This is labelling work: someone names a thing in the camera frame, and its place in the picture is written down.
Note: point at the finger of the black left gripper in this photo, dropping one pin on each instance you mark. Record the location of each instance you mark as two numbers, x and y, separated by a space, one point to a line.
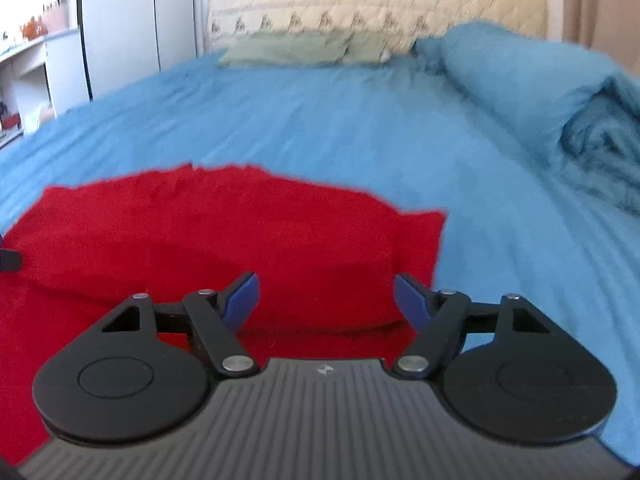
10 260

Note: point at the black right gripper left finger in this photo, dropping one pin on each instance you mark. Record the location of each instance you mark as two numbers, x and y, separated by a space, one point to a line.
146 368

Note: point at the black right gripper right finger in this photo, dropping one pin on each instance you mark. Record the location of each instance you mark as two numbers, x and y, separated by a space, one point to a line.
505 369

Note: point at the red knit garment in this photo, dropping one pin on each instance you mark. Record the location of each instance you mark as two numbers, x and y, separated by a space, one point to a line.
325 257

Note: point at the blue bed sheet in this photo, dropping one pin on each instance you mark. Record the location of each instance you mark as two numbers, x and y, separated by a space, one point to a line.
400 133

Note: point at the white shelf unit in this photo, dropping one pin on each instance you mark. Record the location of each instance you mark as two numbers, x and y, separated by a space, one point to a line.
44 78

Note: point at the orange toy on shelf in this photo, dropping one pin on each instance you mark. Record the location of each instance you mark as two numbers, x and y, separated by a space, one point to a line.
34 29

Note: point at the white wardrobe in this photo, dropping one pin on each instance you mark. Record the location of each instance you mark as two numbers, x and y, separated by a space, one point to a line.
124 41

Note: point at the rolled blue blanket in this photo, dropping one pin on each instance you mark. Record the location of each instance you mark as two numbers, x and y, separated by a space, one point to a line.
575 111

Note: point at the green pillow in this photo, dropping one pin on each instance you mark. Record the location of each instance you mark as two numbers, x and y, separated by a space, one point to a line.
308 49

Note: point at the beige curtain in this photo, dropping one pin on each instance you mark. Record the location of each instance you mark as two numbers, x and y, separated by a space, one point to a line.
608 26

